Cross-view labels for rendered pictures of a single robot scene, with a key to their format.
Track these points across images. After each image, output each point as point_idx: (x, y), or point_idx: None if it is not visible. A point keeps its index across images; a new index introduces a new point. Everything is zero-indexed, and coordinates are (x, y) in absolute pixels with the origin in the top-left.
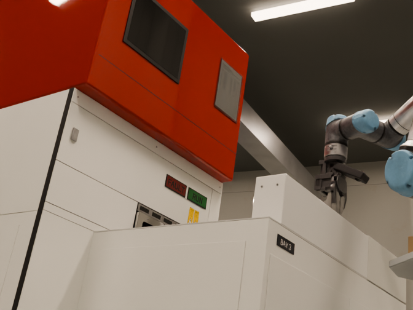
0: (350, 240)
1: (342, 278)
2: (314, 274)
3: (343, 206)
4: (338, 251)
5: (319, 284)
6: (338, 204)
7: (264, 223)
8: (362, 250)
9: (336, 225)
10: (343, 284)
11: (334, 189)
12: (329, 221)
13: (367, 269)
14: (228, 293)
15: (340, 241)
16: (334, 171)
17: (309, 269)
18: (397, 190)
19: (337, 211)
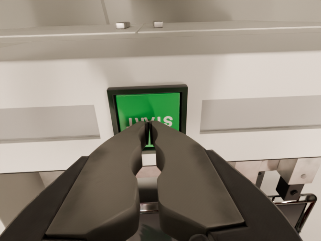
0: (133, 46)
1: (167, 34)
2: (267, 29)
3: (87, 163)
4: (204, 38)
5: (247, 27)
6: (173, 150)
7: None
8: (30, 49)
9: (250, 44)
10: (160, 34)
11: (283, 219)
12: (303, 42)
13: (19, 44)
14: None
15: (204, 40)
16: None
17: (288, 29)
18: None
19: (174, 128)
